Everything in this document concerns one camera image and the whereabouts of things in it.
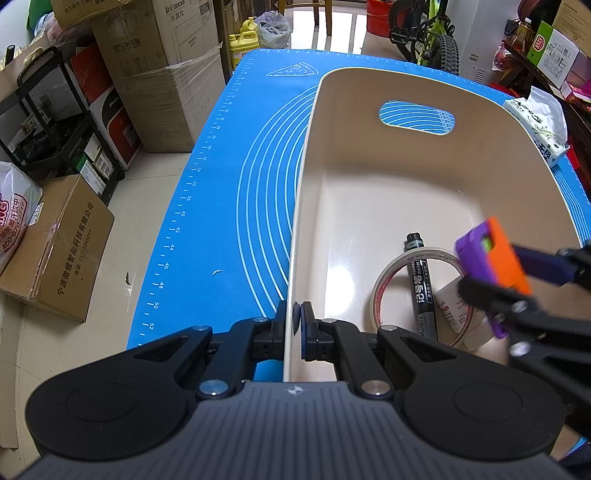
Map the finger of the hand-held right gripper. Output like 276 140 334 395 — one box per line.
513 247 591 289
458 275 591 418

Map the white tissue pack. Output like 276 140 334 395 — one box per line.
503 85 571 168

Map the white pill bottle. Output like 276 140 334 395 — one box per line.
434 281 497 352

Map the small drink bottle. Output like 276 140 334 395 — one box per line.
515 17 536 47

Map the grey plastic bag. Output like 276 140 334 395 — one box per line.
254 11 291 49

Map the black metal shelf rack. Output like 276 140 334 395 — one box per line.
0 46 125 206

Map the cardboard box with black print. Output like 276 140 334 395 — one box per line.
0 174 115 323

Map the yellow plastic jug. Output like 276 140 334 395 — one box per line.
229 17 260 70

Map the large plain cardboard box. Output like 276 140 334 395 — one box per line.
92 0 218 72

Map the green and white carton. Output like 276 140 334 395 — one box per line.
527 21 587 90

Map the white plastic bag red print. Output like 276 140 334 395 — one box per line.
0 161 43 273

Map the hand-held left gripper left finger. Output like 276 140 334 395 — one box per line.
124 300 294 400

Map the wooden chair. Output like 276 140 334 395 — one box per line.
314 0 365 35

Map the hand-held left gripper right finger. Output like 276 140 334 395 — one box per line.
299 302 462 398

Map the blue silicone baking mat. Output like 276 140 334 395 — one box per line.
127 48 591 383

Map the red bucket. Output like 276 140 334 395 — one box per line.
367 0 398 40

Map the beige plastic storage basket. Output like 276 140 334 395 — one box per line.
283 68 583 383

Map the black marker pen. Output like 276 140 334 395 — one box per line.
405 233 438 340

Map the dark wooden side table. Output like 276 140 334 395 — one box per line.
499 41 591 158

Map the purple and orange plastic block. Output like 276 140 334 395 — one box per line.
455 217 534 340

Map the plastic-wrapped cardboard box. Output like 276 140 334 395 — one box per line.
115 44 227 153

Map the green and black bicycle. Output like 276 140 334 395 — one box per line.
388 0 460 77

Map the red and white appliance box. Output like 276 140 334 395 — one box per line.
69 44 141 171

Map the white refrigerator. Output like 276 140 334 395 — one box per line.
455 0 527 86

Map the clear tape roll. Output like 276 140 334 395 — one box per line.
372 247 476 347

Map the small cardboard box with handle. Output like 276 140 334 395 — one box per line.
0 32 61 72

